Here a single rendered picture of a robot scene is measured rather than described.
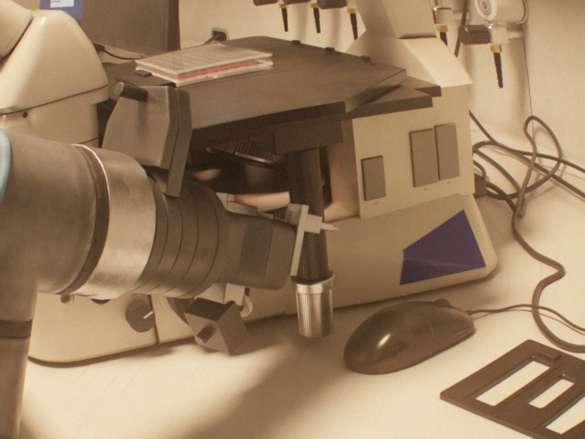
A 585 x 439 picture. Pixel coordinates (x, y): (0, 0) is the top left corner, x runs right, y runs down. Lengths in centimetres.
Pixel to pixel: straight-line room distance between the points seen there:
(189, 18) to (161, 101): 202
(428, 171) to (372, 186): 6
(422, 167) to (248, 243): 25
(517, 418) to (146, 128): 32
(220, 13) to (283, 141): 168
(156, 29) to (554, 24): 54
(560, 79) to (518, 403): 68
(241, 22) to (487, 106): 95
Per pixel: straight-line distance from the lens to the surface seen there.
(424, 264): 84
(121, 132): 61
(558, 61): 125
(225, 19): 234
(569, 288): 85
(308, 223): 70
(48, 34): 72
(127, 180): 55
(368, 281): 83
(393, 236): 84
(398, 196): 85
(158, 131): 58
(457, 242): 86
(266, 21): 211
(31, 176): 49
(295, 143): 71
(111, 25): 138
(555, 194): 112
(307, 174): 73
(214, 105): 68
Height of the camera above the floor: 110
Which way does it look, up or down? 20 degrees down
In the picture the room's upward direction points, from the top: 5 degrees counter-clockwise
